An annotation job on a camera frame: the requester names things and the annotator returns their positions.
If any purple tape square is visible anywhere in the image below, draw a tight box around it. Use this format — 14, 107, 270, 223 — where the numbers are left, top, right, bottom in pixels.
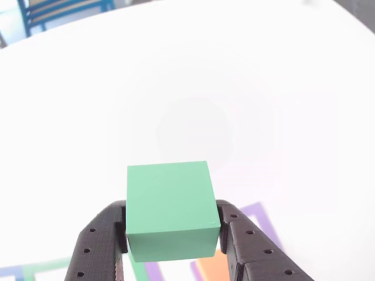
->
145, 201, 284, 281

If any blue wooden chair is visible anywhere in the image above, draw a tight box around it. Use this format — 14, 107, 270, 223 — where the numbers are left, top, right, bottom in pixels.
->
0, 0, 115, 39

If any orange cube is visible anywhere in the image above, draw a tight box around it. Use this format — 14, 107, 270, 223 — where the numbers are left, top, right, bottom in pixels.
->
195, 256, 231, 281

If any green cube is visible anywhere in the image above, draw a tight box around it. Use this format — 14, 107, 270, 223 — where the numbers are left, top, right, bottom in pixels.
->
125, 160, 221, 263

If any blue tape square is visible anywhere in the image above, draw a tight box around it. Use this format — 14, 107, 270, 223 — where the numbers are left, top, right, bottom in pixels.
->
0, 265, 25, 281

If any green tape square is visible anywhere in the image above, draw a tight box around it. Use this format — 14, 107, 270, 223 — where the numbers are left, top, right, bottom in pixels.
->
22, 253, 149, 281

